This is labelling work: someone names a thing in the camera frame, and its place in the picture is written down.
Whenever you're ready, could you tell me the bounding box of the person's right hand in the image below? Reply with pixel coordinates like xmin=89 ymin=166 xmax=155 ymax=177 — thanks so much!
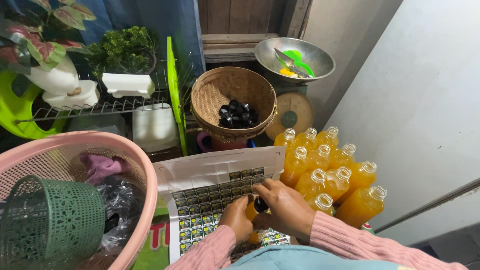
xmin=250 ymin=178 xmax=317 ymax=241

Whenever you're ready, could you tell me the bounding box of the person's left hand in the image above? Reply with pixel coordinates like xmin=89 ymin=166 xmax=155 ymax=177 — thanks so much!
xmin=218 ymin=194 xmax=259 ymax=245

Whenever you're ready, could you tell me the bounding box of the black-capped orange juice bottle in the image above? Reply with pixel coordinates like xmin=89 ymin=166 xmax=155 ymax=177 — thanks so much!
xmin=245 ymin=196 xmax=271 ymax=245

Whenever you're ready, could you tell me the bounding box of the sheet of label stickers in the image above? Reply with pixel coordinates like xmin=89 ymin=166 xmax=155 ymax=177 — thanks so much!
xmin=153 ymin=146 xmax=291 ymax=265

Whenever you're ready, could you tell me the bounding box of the cluster of open juice bottles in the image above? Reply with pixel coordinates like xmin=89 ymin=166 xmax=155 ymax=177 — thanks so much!
xmin=274 ymin=126 xmax=388 ymax=229

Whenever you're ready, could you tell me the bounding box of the round dial kitchen scale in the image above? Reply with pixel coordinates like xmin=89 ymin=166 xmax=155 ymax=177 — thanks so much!
xmin=264 ymin=92 xmax=315 ymax=142

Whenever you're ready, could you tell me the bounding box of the pile of black bottle caps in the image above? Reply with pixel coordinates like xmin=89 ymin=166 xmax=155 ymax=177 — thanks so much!
xmin=218 ymin=99 xmax=260 ymax=130

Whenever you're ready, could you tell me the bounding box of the person's light blue shirt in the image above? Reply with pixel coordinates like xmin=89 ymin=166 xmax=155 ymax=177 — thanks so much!
xmin=224 ymin=244 xmax=415 ymax=270

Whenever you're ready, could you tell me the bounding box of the woven bamboo basket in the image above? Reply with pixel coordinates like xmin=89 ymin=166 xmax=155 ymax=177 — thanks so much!
xmin=190 ymin=67 xmax=278 ymax=143

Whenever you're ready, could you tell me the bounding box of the green mat with red print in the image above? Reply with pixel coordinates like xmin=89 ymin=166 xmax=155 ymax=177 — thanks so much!
xmin=131 ymin=205 xmax=172 ymax=270

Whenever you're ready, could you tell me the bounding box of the metal knife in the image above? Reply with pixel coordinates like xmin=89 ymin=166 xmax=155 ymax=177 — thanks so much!
xmin=274 ymin=48 xmax=313 ymax=79

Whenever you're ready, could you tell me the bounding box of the white plastic jerry can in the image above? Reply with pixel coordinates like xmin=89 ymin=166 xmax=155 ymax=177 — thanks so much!
xmin=132 ymin=103 xmax=180 ymax=153

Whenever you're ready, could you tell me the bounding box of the lime green plastic tray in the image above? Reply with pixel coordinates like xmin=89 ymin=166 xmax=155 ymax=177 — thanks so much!
xmin=166 ymin=36 xmax=188 ymax=157

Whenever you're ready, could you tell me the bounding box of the metal bowl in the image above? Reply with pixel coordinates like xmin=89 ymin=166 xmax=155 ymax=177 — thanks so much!
xmin=254 ymin=37 xmax=336 ymax=83

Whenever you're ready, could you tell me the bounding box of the black plastic bag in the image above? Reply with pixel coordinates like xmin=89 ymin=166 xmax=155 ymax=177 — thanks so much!
xmin=95 ymin=175 xmax=147 ymax=253

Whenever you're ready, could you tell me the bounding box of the wooden crate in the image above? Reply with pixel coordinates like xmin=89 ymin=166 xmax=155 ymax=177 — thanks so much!
xmin=197 ymin=0 xmax=313 ymax=64

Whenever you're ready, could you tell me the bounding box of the white refrigerator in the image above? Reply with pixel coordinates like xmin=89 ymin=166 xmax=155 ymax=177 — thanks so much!
xmin=322 ymin=0 xmax=480 ymax=234

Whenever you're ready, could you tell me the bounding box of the purple cloth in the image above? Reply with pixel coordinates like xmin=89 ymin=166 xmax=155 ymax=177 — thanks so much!
xmin=79 ymin=152 xmax=130 ymax=186

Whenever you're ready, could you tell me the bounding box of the white rectangular planter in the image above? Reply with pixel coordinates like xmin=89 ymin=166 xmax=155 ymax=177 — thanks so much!
xmin=101 ymin=73 xmax=156 ymax=99

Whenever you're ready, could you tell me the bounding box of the bushy green plant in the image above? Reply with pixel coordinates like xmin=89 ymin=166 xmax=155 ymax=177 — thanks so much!
xmin=87 ymin=25 xmax=158 ymax=77

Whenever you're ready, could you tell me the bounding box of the white round pot stand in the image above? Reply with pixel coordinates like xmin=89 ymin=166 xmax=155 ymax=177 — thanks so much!
xmin=42 ymin=79 xmax=101 ymax=111

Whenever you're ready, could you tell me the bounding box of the blue curtain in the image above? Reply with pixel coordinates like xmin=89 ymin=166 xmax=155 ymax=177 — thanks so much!
xmin=77 ymin=0 xmax=206 ymax=77

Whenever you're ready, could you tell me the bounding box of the pink plastic basket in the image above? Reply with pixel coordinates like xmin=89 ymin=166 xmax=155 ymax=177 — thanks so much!
xmin=0 ymin=130 xmax=158 ymax=270

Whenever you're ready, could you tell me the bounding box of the dark green perforated basket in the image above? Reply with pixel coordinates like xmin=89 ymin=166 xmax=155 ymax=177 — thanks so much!
xmin=0 ymin=174 xmax=106 ymax=270

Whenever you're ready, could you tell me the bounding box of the white plant pot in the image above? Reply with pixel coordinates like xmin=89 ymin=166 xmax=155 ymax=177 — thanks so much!
xmin=24 ymin=54 xmax=80 ymax=97

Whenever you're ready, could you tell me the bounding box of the pink and green leaf plant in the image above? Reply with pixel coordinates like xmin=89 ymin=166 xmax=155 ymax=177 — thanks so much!
xmin=0 ymin=0 xmax=97 ymax=75

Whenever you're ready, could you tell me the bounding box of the lime green plastic stool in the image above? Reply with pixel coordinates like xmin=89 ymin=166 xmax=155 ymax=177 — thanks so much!
xmin=0 ymin=69 xmax=69 ymax=140

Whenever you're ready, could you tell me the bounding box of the wire dish rack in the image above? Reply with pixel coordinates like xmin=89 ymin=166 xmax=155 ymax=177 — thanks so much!
xmin=15 ymin=60 xmax=196 ymax=125

